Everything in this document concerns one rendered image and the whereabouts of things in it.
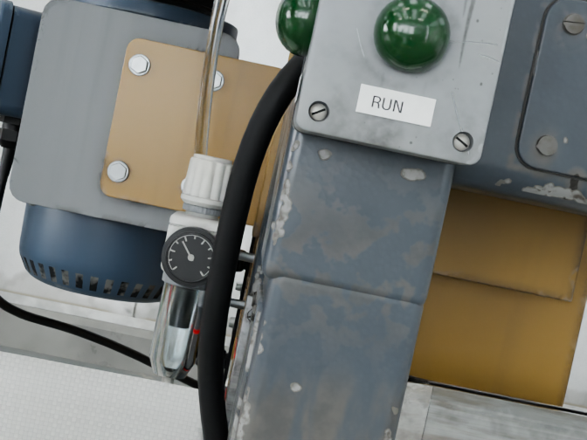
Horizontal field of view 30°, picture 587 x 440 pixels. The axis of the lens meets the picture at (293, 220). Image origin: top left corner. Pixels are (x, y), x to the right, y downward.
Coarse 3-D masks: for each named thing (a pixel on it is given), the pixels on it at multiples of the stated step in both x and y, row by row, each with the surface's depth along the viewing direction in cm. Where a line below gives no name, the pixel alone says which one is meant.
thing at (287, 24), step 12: (288, 0) 44; (300, 0) 43; (312, 0) 43; (276, 12) 45; (288, 12) 44; (300, 12) 43; (312, 12) 43; (276, 24) 44; (288, 24) 44; (300, 24) 43; (312, 24) 43; (288, 36) 44; (300, 36) 44; (288, 48) 44; (300, 48) 44
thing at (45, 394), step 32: (0, 352) 64; (0, 384) 64; (32, 384) 64; (64, 384) 65; (96, 384) 65; (128, 384) 65; (160, 384) 65; (0, 416) 64; (32, 416) 65; (64, 416) 65; (96, 416) 65; (128, 416) 65; (160, 416) 65; (192, 416) 65
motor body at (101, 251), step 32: (96, 0) 89; (128, 0) 88; (224, 32) 92; (32, 224) 92; (64, 224) 89; (96, 224) 89; (128, 224) 89; (32, 256) 91; (64, 256) 89; (96, 256) 89; (128, 256) 90; (160, 256) 91; (64, 288) 91; (96, 288) 90; (128, 288) 91; (160, 288) 92
